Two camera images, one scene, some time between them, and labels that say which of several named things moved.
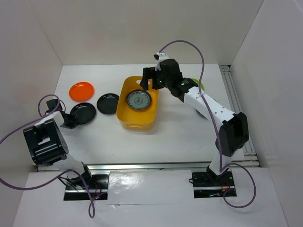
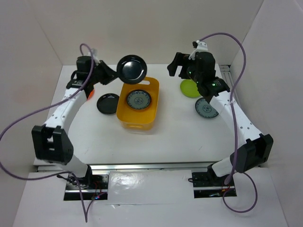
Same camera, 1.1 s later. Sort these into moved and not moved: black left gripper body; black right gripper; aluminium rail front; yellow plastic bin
Moved: black left gripper body; black right gripper
Not moved: yellow plastic bin; aluminium rail front
